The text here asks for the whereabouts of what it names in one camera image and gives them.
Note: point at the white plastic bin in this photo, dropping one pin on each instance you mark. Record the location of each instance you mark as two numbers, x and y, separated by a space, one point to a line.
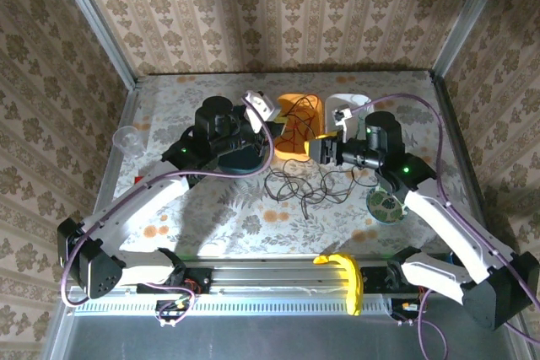
358 98

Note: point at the black power connector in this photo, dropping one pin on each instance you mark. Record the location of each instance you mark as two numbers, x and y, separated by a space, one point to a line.
169 307
405 307

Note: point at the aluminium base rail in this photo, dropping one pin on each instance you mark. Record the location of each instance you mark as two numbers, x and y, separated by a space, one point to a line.
261 275

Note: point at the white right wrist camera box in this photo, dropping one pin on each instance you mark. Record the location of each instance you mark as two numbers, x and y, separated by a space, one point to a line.
342 117

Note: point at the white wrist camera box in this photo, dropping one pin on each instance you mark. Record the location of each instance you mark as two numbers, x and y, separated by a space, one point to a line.
342 117
259 103

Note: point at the clear plastic cup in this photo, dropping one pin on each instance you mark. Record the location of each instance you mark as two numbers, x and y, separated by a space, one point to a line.
126 141

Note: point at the grey metal sheet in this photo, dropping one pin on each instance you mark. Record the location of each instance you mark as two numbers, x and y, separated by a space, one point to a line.
270 339

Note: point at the orange plastic bin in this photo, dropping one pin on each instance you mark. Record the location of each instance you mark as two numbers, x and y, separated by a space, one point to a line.
284 103

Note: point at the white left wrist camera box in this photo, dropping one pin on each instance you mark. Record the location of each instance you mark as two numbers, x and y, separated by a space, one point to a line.
259 103

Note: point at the aluminium frame post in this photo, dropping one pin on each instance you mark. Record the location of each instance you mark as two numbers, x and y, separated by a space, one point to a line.
97 27
468 18

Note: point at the yellow banana-shaped holder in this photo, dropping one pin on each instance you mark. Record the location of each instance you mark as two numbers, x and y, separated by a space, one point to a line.
352 275

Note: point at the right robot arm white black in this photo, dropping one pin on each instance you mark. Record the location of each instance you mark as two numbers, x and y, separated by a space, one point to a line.
455 225

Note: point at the teal plastic bin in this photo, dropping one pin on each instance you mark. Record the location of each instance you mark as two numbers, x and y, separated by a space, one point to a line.
240 166

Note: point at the round leaf-patterned plate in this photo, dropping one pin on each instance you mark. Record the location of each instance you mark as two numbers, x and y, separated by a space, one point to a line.
386 208

